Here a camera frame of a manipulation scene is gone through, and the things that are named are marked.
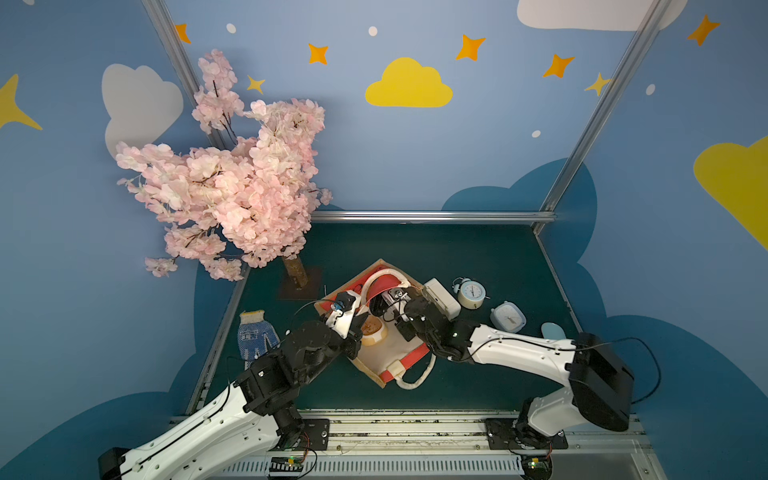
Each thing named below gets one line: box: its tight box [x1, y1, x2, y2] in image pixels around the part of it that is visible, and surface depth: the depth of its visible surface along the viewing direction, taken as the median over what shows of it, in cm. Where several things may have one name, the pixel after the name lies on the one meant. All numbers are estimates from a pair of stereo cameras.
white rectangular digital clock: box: [423, 277, 462, 321], surface depth 96 cm
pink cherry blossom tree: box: [115, 49, 333, 289], surface depth 62 cm
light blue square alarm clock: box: [490, 300, 527, 333], surface depth 95 cm
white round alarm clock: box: [452, 277, 490, 310], surface depth 100 cm
